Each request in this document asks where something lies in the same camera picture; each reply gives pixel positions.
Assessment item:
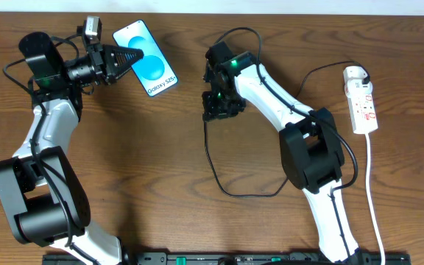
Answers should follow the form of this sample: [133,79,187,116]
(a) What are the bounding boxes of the white USB charger adapter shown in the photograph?
[343,66,373,98]

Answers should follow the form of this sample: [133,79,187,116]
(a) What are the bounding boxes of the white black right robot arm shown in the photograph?
[202,41,358,263]

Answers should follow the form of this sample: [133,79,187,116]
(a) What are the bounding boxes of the black USB charging cable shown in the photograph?
[202,60,371,199]

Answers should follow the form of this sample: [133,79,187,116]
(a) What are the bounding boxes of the white power strip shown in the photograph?
[347,94,378,135]

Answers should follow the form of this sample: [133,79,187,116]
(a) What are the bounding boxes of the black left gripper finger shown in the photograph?
[105,66,132,85]
[102,45,144,68]

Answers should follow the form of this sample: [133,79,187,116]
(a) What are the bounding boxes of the blue Galaxy smartphone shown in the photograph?
[113,20,179,97]

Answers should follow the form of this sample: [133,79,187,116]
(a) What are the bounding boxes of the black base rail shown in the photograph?
[41,251,411,265]

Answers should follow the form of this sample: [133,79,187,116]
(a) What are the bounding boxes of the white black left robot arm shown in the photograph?
[0,32,144,264]

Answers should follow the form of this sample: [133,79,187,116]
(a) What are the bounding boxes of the white power strip cord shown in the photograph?
[364,132,386,265]

